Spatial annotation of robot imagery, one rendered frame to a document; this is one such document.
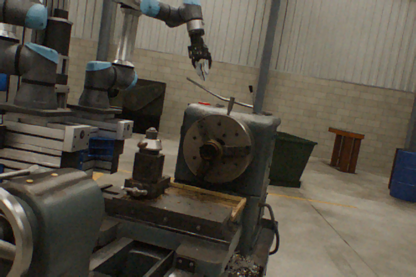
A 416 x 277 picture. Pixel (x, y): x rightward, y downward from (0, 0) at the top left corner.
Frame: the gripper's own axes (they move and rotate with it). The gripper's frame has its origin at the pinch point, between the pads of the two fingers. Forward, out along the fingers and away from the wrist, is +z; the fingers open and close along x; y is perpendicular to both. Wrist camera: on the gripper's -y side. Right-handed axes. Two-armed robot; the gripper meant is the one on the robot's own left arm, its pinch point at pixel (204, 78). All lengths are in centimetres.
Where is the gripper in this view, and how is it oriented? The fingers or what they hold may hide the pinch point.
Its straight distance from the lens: 171.7
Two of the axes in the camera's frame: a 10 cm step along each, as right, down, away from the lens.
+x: 9.6, -1.4, -2.5
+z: 1.5, 9.9, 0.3
